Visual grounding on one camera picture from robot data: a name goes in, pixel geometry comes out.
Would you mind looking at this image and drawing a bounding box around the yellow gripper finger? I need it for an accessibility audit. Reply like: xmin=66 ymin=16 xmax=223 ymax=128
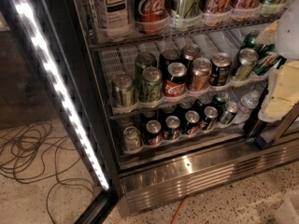
xmin=258 ymin=61 xmax=299 ymax=122
xmin=256 ymin=20 xmax=278 ymax=45

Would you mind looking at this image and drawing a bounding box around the white tea bottle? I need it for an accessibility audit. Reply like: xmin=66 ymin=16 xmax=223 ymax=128
xmin=95 ymin=0 xmax=132 ymax=41

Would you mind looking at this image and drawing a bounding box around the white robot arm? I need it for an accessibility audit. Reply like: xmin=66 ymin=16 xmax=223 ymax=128
xmin=257 ymin=0 xmax=299 ymax=122

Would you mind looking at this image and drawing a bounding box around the pale green can middle shelf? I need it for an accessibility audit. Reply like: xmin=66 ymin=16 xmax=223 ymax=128
xmin=232 ymin=48 xmax=258 ymax=81

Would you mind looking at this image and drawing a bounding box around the clear water bottle bottom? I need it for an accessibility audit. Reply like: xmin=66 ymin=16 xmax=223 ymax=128
xmin=233 ymin=91 xmax=260 ymax=124

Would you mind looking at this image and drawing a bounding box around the green can bottom shelf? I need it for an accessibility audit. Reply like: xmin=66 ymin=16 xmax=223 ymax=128
xmin=218 ymin=101 xmax=238 ymax=125

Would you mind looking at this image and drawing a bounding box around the dark can middle shelf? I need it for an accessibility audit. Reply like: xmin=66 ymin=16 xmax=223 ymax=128
xmin=209 ymin=53 xmax=232 ymax=87

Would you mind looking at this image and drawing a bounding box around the copper can middle shelf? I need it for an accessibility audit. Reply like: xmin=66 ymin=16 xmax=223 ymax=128
xmin=187 ymin=57 xmax=211 ymax=91

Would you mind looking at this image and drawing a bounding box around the stainless steel display fridge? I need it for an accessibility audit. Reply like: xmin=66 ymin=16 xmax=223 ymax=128
xmin=73 ymin=0 xmax=299 ymax=218

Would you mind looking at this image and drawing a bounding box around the Coca-Cola can middle shelf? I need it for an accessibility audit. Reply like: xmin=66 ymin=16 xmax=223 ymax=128
xmin=163 ymin=63 xmax=187 ymax=97

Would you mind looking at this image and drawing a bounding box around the Coca-Cola bottle top shelf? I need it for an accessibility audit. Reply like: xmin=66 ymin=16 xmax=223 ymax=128
xmin=135 ymin=0 xmax=166 ymax=35

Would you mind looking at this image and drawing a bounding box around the open glass fridge door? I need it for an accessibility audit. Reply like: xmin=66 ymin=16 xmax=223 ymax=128
xmin=1 ymin=0 xmax=114 ymax=224

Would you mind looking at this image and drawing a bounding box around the green can back right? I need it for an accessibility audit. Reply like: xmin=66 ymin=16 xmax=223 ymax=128
xmin=241 ymin=30 xmax=260 ymax=50

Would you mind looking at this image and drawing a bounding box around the Mountain Dew can lying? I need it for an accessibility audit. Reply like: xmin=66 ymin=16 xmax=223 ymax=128
xmin=253 ymin=44 xmax=281 ymax=76

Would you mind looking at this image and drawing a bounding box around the copper can back row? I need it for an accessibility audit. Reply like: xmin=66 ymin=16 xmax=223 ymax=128
xmin=180 ymin=44 xmax=201 ymax=63

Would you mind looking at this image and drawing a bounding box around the black can back row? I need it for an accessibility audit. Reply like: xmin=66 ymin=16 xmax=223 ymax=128
xmin=159 ymin=48 xmax=179 ymax=73

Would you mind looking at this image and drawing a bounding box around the white bin corner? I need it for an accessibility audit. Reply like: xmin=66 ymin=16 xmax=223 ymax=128
xmin=275 ymin=190 xmax=299 ymax=224

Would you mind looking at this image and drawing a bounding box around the green can back row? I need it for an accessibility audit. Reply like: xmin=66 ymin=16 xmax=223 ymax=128
xmin=135 ymin=52 xmax=157 ymax=78

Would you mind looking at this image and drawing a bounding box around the dark red can bottom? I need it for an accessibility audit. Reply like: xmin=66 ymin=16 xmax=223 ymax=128
xmin=144 ymin=120 xmax=162 ymax=147

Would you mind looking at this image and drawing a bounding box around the silver can bottom left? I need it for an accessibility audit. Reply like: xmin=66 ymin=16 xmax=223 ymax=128
xmin=123 ymin=126 xmax=142 ymax=152

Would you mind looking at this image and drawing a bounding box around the white LED light strip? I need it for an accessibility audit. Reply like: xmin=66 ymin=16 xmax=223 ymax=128
xmin=14 ymin=0 xmax=109 ymax=190

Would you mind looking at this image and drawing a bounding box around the orange cable on floor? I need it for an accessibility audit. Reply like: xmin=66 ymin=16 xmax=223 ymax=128
xmin=169 ymin=195 xmax=191 ymax=224

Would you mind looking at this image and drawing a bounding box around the black cable on floor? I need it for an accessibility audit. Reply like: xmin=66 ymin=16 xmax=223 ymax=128
xmin=0 ymin=120 xmax=95 ymax=224

